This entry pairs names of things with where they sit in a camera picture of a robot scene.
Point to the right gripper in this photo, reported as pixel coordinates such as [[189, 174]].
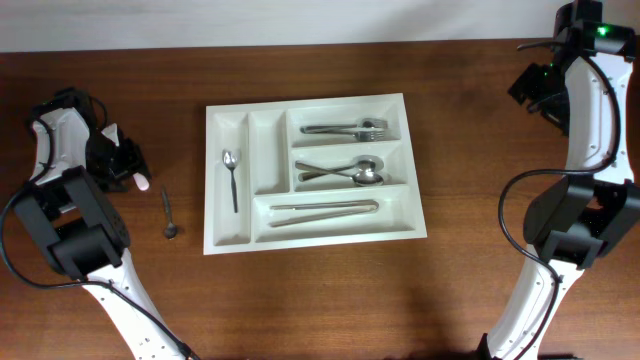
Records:
[[526, 86]]

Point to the pink plastic knife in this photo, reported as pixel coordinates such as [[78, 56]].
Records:
[[127, 160]]

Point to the small teaspoon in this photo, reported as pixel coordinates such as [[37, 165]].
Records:
[[171, 229], [231, 162]]

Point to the horizontal metal fork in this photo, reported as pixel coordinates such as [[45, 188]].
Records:
[[363, 123]]

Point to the large metal spoon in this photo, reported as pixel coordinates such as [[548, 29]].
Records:
[[363, 162], [363, 178]]

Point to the metal tongs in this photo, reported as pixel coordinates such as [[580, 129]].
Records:
[[324, 211]]

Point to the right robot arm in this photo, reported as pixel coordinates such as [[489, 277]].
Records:
[[595, 202]]

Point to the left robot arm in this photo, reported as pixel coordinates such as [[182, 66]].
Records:
[[81, 157]]

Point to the white plastic cutlery tray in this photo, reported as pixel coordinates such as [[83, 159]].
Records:
[[267, 140]]

